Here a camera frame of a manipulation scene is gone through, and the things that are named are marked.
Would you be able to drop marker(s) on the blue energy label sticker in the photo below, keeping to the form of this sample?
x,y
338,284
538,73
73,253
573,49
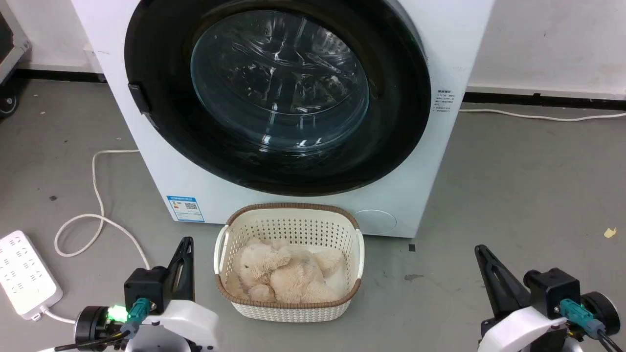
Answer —
x,y
186,209

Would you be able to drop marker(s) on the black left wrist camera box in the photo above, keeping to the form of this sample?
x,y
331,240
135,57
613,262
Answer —
x,y
146,286

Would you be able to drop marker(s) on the yellow paper scrap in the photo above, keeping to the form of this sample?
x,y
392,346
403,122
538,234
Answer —
x,y
610,232

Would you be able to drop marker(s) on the round white filter cover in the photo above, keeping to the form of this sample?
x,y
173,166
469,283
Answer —
x,y
375,222

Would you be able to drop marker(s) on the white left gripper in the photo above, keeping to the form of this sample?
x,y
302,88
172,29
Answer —
x,y
188,322

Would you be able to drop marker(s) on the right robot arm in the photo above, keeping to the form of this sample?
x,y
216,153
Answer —
x,y
601,313

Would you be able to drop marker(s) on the black round glass washer door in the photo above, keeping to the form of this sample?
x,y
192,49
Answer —
x,y
161,58

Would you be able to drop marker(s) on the small black text label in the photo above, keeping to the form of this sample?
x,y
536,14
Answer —
x,y
444,101

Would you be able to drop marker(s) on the cream perforated laundry basket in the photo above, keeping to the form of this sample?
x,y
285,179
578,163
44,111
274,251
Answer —
x,y
293,225

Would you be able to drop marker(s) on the black cart caster wheel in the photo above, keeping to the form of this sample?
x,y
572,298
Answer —
x,y
7,104

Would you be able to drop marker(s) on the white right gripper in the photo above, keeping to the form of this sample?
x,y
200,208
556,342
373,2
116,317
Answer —
x,y
518,332

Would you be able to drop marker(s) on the white power strip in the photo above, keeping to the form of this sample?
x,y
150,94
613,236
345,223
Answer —
x,y
24,274

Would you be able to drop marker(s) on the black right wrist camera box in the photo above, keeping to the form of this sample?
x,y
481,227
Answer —
x,y
552,291

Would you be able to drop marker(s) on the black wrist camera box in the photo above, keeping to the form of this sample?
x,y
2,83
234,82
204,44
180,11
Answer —
x,y
146,286
552,291

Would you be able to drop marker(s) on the beige plush toy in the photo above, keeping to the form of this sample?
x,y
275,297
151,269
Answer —
x,y
288,278

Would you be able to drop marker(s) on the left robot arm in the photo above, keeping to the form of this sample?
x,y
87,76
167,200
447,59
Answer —
x,y
90,327

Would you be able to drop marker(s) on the white front-load washing machine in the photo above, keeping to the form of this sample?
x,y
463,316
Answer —
x,y
440,161

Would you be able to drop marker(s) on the grey metal cart frame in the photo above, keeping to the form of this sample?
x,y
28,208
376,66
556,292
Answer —
x,y
14,46

